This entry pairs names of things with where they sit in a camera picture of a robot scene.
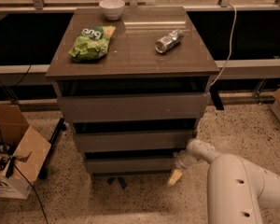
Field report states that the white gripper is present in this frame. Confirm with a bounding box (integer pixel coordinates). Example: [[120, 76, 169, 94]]
[[167, 150, 196, 187]]

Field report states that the grey drawer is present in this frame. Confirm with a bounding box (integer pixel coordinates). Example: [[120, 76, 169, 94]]
[[73, 130, 197, 152], [84, 156, 175, 174], [58, 93, 209, 122]]

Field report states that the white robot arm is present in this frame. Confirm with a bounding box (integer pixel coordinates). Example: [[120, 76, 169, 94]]
[[167, 139, 280, 224]]

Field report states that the grey drawer cabinet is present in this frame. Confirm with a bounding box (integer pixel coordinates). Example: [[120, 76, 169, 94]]
[[45, 6, 220, 183]]

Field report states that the open cardboard box left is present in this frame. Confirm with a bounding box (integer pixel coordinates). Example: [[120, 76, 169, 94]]
[[0, 105, 50, 199]]

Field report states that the black bar on floor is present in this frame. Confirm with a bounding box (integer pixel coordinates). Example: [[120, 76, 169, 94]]
[[38, 118, 66, 179]]

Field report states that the crushed silver can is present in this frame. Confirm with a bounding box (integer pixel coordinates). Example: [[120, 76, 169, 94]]
[[155, 30, 184, 54]]

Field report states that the green snack bag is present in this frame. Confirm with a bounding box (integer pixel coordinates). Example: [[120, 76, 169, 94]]
[[68, 25, 116, 62]]

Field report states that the white ceramic bowl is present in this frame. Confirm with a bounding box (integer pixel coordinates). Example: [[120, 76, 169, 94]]
[[99, 0, 125, 21]]

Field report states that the white cable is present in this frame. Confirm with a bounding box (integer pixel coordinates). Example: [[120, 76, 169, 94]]
[[210, 3, 237, 88]]

